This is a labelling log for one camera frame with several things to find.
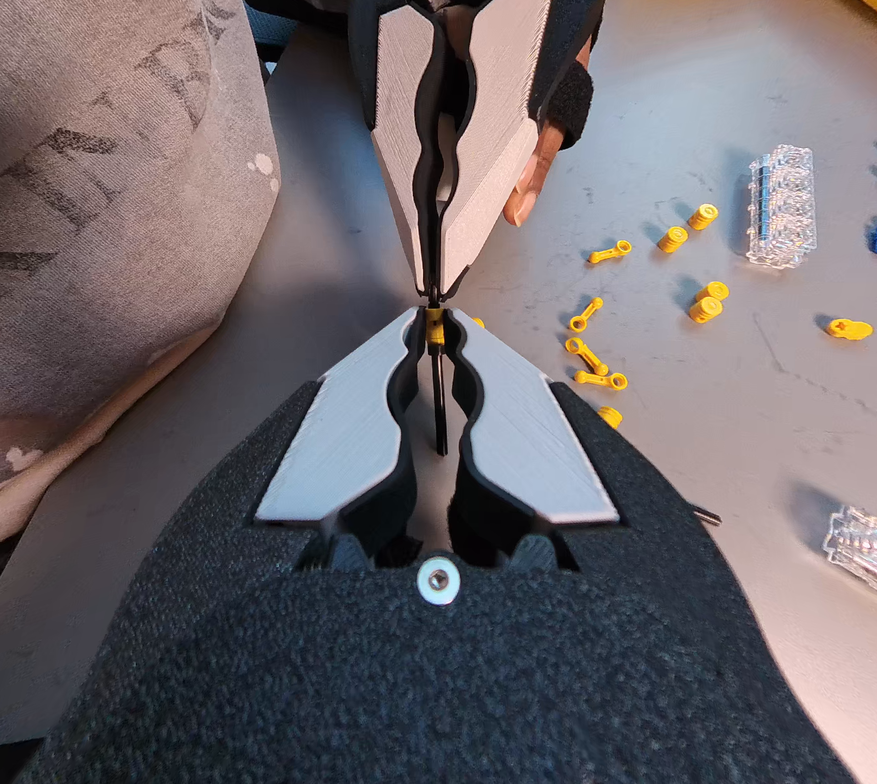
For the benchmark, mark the dark cloth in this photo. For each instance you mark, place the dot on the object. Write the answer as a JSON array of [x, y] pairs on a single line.
[[10, 763]]

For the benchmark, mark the yellow crank connector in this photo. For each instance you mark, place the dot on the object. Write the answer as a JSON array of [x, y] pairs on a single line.
[[849, 328]]

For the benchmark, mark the transparent cylinder block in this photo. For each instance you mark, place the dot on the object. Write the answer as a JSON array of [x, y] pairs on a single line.
[[781, 208], [853, 548]]

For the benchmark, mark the yellow piston cylinder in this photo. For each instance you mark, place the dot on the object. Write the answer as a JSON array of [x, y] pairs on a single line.
[[704, 216], [714, 291], [673, 239], [706, 310]]

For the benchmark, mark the short black pin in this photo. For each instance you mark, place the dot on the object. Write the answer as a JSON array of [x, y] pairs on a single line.
[[434, 294]]

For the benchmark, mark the yellow cam piece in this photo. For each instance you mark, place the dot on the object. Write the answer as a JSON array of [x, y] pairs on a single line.
[[610, 252]]

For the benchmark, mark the yellow piston crank assembly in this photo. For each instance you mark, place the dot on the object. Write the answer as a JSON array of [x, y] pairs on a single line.
[[610, 417], [435, 328]]

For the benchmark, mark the grey desk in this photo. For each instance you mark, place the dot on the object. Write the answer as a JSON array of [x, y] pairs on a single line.
[[685, 113]]

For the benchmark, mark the yellow connecting rod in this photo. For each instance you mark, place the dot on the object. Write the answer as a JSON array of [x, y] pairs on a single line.
[[601, 380], [586, 315], [587, 356]]

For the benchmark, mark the person's grey speckled sweatshirt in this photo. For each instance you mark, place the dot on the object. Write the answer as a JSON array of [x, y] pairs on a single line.
[[103, 181]]

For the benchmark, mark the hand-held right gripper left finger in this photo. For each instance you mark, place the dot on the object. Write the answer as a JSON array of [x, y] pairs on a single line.
[[329, 448]]

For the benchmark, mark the person's left hand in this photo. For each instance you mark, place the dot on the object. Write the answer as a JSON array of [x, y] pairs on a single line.
[[531, 188]]

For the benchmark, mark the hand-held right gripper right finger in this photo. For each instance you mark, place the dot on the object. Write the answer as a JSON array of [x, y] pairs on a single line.
[[541, 448]]

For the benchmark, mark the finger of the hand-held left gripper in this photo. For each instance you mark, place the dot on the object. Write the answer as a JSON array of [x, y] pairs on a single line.
[[397, 113], [500, 113]]

